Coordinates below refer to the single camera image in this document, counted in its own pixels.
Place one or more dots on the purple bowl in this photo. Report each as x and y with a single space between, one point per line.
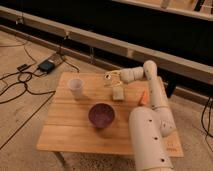
101 115

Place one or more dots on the wooden table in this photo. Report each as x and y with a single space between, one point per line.
68 129

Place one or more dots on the orange black rectangular box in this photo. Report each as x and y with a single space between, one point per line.
143 99

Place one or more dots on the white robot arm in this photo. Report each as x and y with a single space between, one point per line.
148 125

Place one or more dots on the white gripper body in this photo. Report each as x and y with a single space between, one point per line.
129 75

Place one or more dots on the translucent plastic cup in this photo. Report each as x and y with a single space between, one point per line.
76 87

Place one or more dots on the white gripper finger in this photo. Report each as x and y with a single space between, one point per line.
108 75
114 83

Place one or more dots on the blue power adapter box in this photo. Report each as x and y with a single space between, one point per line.
46 66

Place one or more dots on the small black device on floor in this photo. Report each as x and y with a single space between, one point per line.
22 67

